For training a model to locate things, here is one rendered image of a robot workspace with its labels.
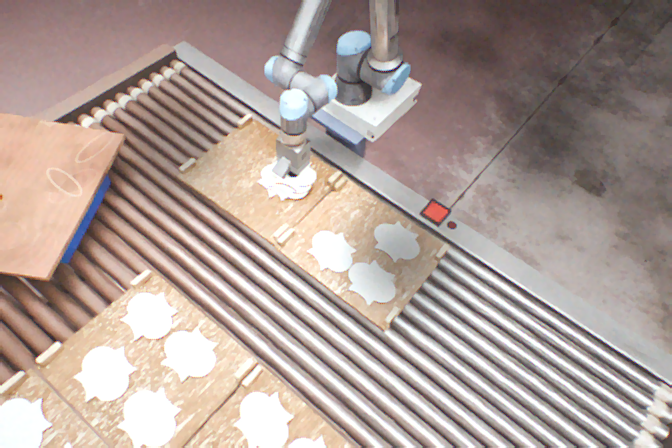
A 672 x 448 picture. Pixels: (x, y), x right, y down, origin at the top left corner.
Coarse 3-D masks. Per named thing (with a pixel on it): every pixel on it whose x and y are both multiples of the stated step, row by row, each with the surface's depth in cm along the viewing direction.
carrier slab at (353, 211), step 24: (360, 192) 162; (312, 216) 156; (336, 216) 156; (360, 216) 157; (384, 216) 158; (288, 240) 150; (312, 240) 151; (360, 240) 152; (432, 240) 154; (312, 264) 146; (384, 264) 148; (408, 264) 149; (432, 264) 149; (336, 288) 143; (408, 288) 144; (360, 312) 139; (384, 312) 140
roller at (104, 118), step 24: (96, 120) 175; (144, 144) 168; (168, 168) 164; (192, 192) 161; (264, 240) 152; (288, 264) 149; (384, 336) 138; (408, 360) 137; (432, 360) 136; (456, 384) 132; (480, 408) 129; (504, 432) 127
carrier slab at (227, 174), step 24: (240, 144) 169; (264, 144) 170; (192, 168) 162; (216, 168) 163; (240, 168) 164; (312, 168) 166; (216, 192) 158; (240, 192) 159; (264, 192) 159; (312, 192) 161; (240, 216) 154; (264, 216) 154; (288, 216) 155
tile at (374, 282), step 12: (360, 264) 147; (372, 264) 147; (348, 276) 144; (360, 276) 144; (372, 276) 145; (384, 276) 145; (348, 288) 142; (360, 288) 142; (372, 288) 143; (384, 288) 143; (372, 300) 141; (384, 300) 141
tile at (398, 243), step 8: (384, 224) 155; (376, 232) 153; (384, 232) 153; (392, 232) 154; (400, 232) 154; (408, 232) 154; (376, 240) 152; (384, 240) 152; (392, 240) 152; (400, 240) 152; (408, 240) 152; (376, 248) 150; (384, 248) 150; (392, 248) 150; (400, 248) 151; (408, 248) 151; (416, 248) 151; (392, 256) 149; (400, 256) 149; (408, 256) 149; (416, 256) 150
